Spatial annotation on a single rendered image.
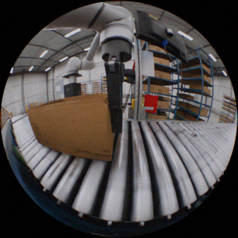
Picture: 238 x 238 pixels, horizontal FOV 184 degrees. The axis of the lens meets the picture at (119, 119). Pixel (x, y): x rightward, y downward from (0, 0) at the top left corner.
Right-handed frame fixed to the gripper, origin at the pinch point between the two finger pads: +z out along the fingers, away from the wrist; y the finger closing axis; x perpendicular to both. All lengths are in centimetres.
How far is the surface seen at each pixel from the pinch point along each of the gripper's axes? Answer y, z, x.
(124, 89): 931, -28, 33
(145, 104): 32.0, 0.7, -15.7
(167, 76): 74, -34, -56
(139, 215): -20.5, 10.7, -6.7
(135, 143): 3.3, 10.7, -6.6
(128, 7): 307, -715, -33
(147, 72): 31.1, -21.4, -15.5
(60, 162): -11.4, 10.6, 17.2
